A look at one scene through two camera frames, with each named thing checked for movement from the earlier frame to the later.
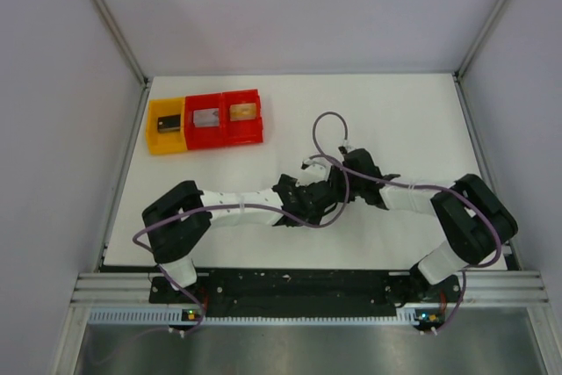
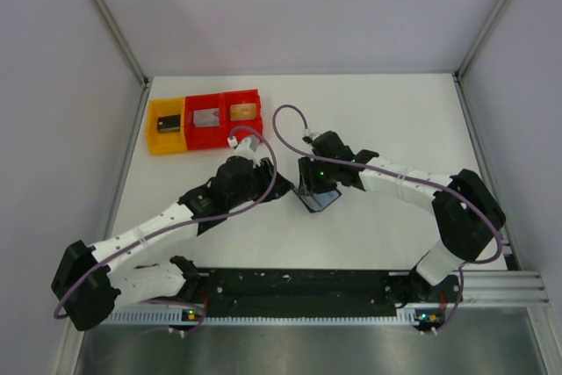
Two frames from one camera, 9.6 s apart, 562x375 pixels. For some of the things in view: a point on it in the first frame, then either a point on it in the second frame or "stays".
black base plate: [306, 293] stays
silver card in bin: [208, 118] stays
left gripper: [320, 192] → [269, 175]
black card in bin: [167, 124] stays
